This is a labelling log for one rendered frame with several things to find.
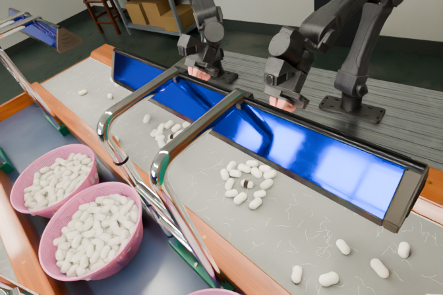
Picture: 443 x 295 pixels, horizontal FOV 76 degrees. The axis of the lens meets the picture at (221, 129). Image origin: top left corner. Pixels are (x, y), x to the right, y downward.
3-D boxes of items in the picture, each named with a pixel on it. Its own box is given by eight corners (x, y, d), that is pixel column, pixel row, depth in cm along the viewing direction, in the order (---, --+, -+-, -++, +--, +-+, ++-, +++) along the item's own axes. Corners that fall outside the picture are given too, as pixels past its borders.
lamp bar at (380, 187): (140, 66, 71) (128, 39, 67) (426, 185, 33) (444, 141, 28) (113, 83, 68) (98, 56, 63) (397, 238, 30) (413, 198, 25)
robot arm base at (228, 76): (226, 68, 119) (236, 59, 122) (192, 60, 130) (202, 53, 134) (229, 83, 124) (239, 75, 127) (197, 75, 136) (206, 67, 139)
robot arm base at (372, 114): (382, 105, 84) (390, 91, 88) (318, 89, 96) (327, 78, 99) (378, 124, 90) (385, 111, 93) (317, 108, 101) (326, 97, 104)
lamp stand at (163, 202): (222, 197, 82) (171, 59, 52) (281, 238, 69) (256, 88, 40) (172, 248, 73) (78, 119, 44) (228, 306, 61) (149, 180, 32)
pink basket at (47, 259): (103, 191, 93) (88, 174, 87) (171, 211, 82) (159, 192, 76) (40, 273, 76) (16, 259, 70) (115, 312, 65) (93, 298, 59)
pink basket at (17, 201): (88, 151, 110) (74, 134, 104) (122, 184, 94) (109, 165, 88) (20, 199, 99) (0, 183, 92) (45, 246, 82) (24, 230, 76)
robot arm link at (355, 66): (349, 97, 86) (396, -24, 70) (331, 89, 91) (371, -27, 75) (360, 95, 89) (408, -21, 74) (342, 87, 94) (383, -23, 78)
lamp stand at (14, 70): (84, 98, 141) (24, 8, 112) (102, 111, 129) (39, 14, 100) (48, 120, 133) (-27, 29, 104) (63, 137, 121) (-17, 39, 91)
